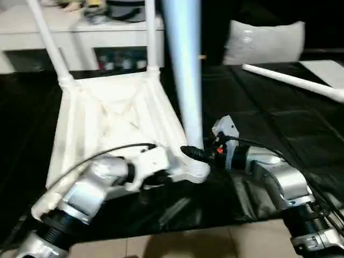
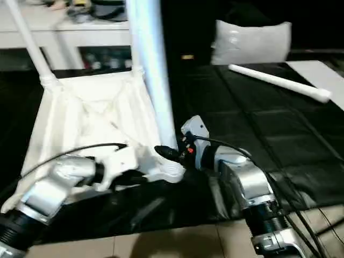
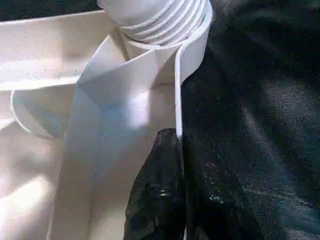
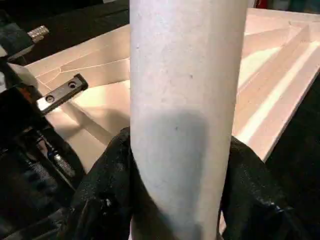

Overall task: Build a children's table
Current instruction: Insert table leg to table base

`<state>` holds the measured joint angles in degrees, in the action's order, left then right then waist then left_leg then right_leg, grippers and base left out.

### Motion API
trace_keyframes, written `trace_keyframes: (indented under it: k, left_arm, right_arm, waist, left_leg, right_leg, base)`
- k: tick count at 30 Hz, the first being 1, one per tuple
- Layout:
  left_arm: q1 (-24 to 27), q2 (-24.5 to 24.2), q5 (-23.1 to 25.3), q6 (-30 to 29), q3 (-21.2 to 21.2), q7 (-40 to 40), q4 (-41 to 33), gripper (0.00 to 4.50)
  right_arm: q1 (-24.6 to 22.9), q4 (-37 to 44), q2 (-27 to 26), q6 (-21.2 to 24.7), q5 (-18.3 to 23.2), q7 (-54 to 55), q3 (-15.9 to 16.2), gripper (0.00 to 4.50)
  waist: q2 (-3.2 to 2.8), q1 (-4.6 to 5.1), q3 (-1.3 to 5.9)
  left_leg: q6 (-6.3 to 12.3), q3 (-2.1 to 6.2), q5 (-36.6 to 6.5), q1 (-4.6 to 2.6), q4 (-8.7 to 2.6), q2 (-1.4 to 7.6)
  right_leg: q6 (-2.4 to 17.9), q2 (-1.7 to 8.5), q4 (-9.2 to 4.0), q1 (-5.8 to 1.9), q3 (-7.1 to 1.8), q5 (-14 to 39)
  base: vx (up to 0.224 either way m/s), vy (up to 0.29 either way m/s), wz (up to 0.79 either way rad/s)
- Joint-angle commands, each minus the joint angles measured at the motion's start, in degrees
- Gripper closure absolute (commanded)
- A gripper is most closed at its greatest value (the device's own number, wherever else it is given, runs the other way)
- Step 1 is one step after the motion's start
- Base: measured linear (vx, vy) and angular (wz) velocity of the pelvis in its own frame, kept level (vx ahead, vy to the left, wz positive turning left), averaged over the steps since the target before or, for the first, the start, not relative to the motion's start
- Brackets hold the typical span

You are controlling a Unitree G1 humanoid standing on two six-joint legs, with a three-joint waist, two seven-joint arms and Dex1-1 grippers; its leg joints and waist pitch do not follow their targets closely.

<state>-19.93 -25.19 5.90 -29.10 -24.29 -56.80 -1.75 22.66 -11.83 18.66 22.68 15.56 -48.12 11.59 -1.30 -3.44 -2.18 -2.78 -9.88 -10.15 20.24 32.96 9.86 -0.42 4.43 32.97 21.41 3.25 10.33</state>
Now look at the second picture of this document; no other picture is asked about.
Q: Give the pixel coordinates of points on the white plastic table top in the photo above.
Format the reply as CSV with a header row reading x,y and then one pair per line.
x,y
80,113

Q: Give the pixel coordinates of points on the white plastic table leg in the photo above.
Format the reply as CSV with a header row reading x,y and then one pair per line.
x,y
32,45
153,67
282,80
137,64

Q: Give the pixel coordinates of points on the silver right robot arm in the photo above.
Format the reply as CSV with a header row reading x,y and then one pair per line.
x,y
250,182

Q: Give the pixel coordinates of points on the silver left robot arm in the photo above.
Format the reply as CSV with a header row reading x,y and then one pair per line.
x,y
48,188

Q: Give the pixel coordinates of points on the black padded mat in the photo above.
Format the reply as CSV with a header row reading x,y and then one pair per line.
x,y
268,134

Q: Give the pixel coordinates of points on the small red item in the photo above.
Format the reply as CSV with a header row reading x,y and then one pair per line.
x,y
87,64

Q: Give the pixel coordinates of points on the grey pillow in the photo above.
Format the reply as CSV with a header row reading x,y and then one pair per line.
x,y
255,43

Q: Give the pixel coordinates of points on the white cabinet with glass doors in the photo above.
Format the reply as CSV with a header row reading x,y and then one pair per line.
x,y
80,35

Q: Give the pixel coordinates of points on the white flat board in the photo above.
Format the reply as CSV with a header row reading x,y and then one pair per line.
x,y
317,78

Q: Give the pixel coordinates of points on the dark round object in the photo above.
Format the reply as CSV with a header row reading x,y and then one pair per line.
x,y
110,10

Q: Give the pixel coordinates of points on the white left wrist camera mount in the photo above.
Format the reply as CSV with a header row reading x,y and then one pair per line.
x,y
121,160

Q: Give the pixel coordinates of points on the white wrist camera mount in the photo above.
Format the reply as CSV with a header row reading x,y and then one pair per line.
x,y
197,127
121,160

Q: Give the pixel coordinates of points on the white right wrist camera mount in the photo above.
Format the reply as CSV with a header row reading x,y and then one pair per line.
x,y
197,127

